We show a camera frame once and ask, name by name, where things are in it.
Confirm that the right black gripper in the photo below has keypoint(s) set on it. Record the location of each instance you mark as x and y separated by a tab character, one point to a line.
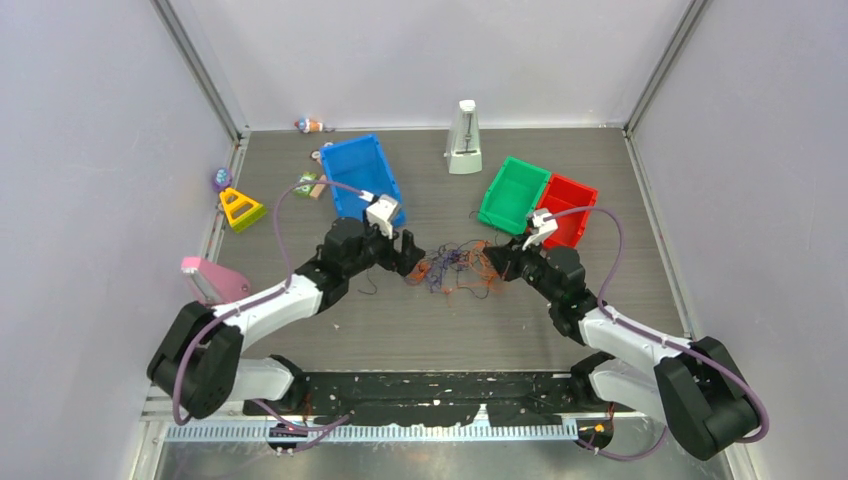
504	257

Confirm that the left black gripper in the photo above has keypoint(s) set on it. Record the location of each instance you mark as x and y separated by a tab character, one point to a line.
394	260

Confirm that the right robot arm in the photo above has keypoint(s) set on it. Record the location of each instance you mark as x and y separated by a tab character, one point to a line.
694	388

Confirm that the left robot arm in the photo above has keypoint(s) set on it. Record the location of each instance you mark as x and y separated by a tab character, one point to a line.
199	362

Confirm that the green plastic bin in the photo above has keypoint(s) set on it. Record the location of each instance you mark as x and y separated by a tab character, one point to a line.
512	195

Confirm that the red plastic bin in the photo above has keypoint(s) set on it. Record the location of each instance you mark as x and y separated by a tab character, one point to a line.
563	193

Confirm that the blue plastic bin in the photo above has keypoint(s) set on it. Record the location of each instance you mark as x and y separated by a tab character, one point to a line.
360	163

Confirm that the wooden block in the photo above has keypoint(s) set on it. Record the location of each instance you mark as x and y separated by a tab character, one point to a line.
318	188

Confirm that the white metronome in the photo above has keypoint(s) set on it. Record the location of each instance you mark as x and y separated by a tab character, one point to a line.
463	153

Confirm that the green toy block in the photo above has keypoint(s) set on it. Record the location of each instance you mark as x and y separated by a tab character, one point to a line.
306	184

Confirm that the small round toy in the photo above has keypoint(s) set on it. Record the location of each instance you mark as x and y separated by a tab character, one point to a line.
316	155

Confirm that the small figurine toy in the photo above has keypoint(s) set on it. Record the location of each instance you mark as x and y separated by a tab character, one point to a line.
309	125

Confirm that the yellow triangle toy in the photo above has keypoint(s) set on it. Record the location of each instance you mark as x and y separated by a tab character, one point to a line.
241	211

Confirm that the pink stand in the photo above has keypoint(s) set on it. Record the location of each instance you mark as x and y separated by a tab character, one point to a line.
212	284

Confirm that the purple round toy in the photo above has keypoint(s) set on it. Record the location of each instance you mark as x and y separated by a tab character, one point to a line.
222	179

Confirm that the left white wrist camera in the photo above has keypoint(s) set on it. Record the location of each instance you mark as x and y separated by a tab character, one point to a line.
381	211

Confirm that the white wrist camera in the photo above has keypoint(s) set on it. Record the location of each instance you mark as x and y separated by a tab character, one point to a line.
542	225
381	211

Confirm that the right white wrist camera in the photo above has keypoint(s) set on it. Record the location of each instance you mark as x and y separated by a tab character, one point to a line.
542	225

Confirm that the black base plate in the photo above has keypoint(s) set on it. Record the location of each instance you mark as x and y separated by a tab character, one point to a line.
436	398

